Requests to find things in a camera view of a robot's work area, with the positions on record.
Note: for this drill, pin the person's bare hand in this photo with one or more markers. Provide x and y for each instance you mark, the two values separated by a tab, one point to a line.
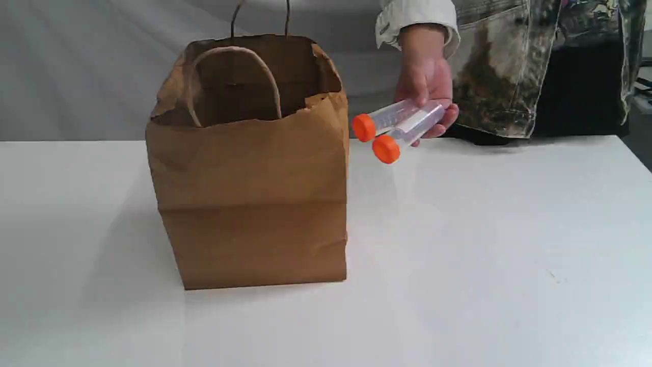
425	72

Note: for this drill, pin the orange-capped clear tube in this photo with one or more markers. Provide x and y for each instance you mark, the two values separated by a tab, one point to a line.
367	126
411	126

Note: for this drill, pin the brown paper bag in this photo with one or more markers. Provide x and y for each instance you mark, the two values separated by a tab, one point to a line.
248	152

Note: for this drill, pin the person's camouflage jacket torso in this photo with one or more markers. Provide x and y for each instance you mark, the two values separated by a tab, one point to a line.
545	69

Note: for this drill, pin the white backdrop cloth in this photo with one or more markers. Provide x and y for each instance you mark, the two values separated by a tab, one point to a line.
90	70

